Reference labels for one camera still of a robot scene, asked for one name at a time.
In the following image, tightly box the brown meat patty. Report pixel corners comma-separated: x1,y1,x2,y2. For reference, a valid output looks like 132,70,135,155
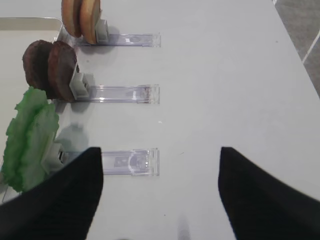
22,39,56,99
48,40,77,102

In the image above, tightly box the clear acrylic bread holder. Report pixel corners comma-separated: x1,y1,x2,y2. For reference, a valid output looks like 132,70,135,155
72,19,161,47

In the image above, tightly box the clear acrylic patty holder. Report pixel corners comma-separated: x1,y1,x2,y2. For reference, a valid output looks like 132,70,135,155
66,64,160,104

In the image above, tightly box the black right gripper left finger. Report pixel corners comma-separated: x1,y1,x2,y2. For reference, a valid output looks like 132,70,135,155
0,147,104,240

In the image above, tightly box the front brown meat patty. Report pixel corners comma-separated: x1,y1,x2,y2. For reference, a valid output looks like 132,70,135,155
22,39,56,99

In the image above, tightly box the green lettuce leaf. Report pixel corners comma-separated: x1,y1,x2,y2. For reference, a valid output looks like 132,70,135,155
1,86,59,193

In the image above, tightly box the rear brown meat patty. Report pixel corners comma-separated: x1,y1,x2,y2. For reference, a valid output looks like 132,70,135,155
48,40,77,102

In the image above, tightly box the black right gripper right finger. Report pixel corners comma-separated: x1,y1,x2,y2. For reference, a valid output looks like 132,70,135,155
218,147,320,240

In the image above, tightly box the white rectangular serving tray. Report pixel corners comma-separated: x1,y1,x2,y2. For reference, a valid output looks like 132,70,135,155
0,17,63,75

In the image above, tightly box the rear toasted bread slice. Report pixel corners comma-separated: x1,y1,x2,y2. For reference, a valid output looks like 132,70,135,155
79,0,101,45

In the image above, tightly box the clear acrylic lettuce holder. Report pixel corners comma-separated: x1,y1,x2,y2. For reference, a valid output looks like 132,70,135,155
41,124,161,177

